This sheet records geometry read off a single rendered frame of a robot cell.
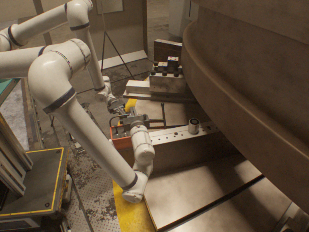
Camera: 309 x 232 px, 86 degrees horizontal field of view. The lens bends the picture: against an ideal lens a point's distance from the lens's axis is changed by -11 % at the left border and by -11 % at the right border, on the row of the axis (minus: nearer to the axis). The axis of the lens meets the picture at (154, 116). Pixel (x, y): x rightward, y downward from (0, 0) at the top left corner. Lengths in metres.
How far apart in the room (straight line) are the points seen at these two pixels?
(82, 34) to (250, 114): 1.03
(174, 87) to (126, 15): 2.39
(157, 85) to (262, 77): 1.43
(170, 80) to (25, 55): 1.71
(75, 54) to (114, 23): 3.50
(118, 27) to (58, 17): 2.92
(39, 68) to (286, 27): 0.87
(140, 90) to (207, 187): 1.47
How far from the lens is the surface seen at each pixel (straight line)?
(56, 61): 0.63
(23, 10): 14.14
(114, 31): 4.19
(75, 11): 1.18
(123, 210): 1.86
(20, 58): 0.83
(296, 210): 1.79
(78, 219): 1.92
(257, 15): 0.96
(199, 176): 1.68
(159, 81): 2.25
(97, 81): 1.31
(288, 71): 1.03
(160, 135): 1.42
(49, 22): 1.39
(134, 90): 2.48
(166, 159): 1.52
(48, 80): 0.59
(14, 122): 3.30
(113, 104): 1.44
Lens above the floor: 1.70
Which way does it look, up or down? 39 degrees down
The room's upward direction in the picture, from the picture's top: straight up
